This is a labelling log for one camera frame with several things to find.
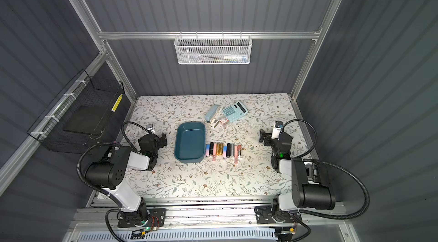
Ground teal plastic storage box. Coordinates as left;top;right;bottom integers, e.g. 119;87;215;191
174;121;206;164

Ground dark red black lipstick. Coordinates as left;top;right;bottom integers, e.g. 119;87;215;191
237;145;242;159

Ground pink lip gloss tube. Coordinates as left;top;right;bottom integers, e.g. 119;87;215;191
234;145;238;165

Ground pink blue lipstick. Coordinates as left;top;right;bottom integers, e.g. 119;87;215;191
205;144;210;158
222;145;227;160

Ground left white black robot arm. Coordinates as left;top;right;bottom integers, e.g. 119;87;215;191
82;133;167;230

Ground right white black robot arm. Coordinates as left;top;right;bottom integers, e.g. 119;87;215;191
259;128;336;222

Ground gold lipstick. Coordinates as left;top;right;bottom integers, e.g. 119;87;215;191
217;142;224;156
213;143;219;157

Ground clear staples box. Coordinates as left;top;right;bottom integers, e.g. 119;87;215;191
220;117;230;126

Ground light blue calculator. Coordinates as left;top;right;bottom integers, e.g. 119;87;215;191
222;101;248;122

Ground pens in white basket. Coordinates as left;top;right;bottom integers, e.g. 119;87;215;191
198;55;249;63

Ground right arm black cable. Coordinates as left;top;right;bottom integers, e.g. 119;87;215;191
281;118;371;220

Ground black wire mesh basket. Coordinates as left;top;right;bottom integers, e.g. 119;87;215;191
27;70;125;154

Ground white wire mesh basket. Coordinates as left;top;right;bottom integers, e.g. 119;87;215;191
174;35;253;65

